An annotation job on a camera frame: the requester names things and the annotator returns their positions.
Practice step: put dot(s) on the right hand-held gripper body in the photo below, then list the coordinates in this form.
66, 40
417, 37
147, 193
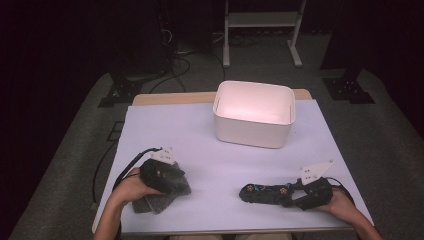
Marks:
318, 195

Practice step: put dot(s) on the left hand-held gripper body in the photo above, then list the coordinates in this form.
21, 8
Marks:
158, 175

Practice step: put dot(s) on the grey fluffy cloth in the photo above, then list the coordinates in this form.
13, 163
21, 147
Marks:
160, 201

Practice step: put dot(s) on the white plastic bin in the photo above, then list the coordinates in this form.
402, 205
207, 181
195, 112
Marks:
253, 106

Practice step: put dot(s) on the person's right hand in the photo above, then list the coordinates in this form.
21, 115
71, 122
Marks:
341, 206

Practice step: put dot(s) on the person's left hand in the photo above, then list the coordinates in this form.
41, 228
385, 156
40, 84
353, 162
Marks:
131, 190

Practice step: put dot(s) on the pale table sheet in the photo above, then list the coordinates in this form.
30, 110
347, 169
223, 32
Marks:
216, 166

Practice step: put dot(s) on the black stand base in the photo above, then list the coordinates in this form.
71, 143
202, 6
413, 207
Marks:
121, 91
348, 90

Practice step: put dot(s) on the white metal stand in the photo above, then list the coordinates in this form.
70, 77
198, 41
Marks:
263, 19

